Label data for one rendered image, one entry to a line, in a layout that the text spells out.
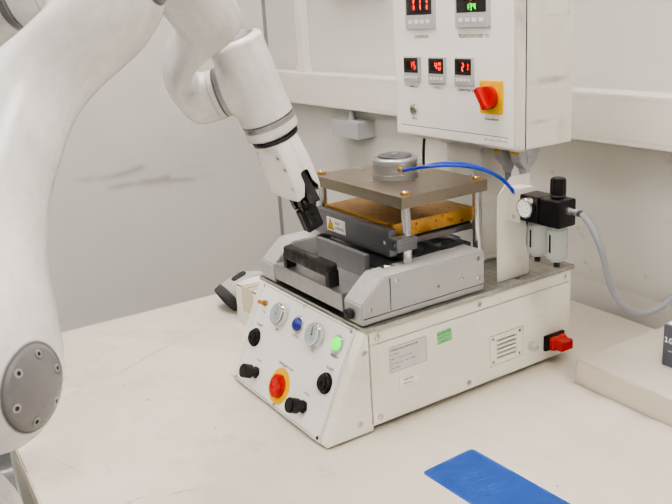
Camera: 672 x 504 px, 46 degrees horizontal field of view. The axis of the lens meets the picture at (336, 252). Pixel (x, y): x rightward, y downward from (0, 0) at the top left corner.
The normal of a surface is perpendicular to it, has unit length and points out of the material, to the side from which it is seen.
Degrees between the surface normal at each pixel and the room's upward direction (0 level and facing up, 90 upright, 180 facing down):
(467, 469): 0
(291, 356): 65
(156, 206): 90
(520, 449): 0
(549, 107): 90
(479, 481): 0
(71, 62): 106
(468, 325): 90
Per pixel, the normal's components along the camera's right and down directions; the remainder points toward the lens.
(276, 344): -0.79, -0.22
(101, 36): 0.58, 0.60
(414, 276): 0.54, 0.22
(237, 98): -0.12, 0.55
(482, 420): -0.06, -0.95
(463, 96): -0.84, 0.21
